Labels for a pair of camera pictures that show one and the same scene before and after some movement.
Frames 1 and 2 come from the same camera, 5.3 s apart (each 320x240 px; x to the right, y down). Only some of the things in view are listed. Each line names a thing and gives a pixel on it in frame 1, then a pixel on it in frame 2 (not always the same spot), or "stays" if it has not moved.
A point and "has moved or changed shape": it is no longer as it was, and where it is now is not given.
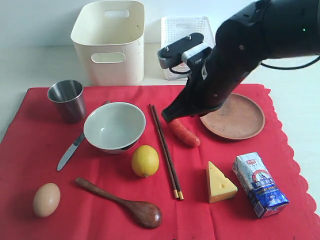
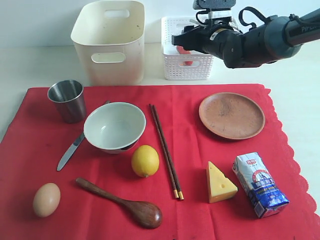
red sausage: (189, 138) has moved or changed shape
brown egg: (46, 199) stays
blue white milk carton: (259, 185) stays
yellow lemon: (145, 161) stays
